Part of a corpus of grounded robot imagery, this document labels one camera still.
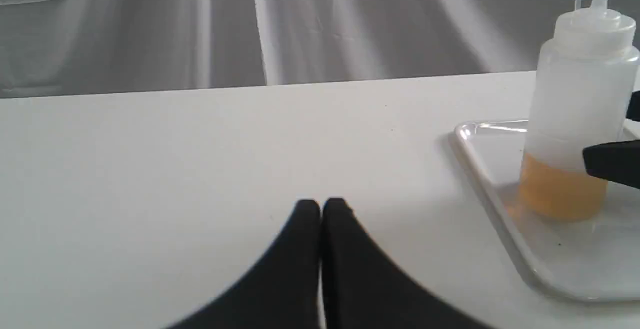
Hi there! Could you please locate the white plastic tray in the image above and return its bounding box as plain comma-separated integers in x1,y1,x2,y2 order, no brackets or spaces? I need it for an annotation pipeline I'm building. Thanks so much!
450,119,640,303

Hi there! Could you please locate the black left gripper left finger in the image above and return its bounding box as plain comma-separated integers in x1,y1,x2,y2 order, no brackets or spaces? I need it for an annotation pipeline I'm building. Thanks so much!
173,199,322,329

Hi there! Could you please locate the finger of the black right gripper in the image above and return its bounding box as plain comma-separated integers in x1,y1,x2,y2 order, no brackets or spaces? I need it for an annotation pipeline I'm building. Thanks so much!
582,139,640,189
626,90,640,122

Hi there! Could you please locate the translucent squeeze bottle amber liquid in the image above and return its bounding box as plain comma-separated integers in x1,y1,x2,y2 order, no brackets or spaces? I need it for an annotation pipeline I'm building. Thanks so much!
519,0,639,222

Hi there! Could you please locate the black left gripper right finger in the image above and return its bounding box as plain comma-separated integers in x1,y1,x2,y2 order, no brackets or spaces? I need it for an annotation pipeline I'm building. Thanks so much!
322,197,485,329

